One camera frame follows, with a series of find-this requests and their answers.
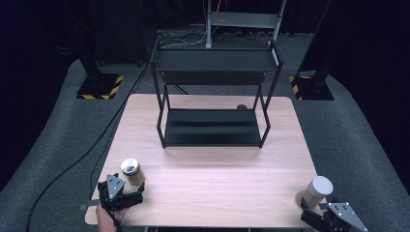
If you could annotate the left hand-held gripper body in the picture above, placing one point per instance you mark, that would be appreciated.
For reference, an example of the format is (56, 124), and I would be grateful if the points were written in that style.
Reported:
(112, 188)

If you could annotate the person's left hand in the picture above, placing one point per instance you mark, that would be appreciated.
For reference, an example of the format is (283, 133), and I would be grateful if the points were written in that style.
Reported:
(108, 220)

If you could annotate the grey table bracket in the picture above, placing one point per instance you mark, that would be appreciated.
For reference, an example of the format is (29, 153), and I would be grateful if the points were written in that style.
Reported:
(91, 204)

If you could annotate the grey metal stand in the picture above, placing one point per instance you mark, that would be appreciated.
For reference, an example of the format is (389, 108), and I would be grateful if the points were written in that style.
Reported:
(243, 20)

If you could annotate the black two-tier metal rack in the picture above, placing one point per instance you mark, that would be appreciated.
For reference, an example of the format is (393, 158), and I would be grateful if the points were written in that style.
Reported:
(212, 127)

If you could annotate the spice jar with silver lid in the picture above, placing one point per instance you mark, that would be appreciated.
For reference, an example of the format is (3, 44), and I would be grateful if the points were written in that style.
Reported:
(132, 175)

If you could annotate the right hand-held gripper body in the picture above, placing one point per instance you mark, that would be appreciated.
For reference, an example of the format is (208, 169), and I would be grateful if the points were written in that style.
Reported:
(341, 216)

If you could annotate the small brown round object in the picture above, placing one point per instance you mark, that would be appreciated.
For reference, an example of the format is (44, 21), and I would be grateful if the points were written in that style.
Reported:
(241, 106)

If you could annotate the black stand with striped base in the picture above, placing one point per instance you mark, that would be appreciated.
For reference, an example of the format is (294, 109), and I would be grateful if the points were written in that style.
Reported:
(100, 86)
(311, 88)

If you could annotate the spice jar with white lid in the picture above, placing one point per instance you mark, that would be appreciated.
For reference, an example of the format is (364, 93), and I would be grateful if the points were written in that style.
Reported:
(317, 191)

